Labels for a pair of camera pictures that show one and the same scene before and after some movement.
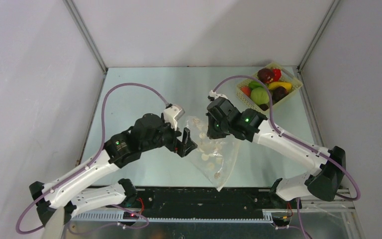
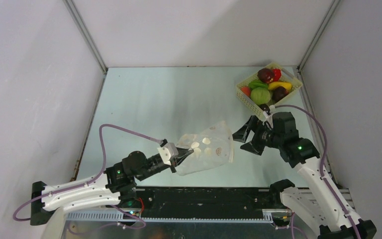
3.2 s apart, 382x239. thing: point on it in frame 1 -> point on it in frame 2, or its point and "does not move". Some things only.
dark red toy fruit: (265, 75) does not move
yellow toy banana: (273, 85) does not move
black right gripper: (213, 128) -> (255, 136)
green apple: (259, 95) does not move
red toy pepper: (276, 74) does not move
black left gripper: (176, 145) -> (183, 153)
